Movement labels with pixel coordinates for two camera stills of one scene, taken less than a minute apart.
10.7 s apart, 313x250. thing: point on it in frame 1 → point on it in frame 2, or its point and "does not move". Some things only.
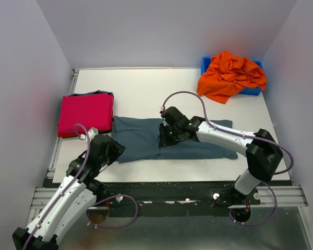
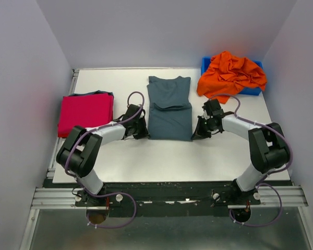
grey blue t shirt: [137, 139] → [170, 112]
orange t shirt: [227, 74] does not move
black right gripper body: [176, 129] → [209, 127]
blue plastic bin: [205, 62] does not move
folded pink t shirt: [82, 112] does not move
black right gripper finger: [167, 136] → [201, 132]
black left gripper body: [104, 160] → [140, 126]
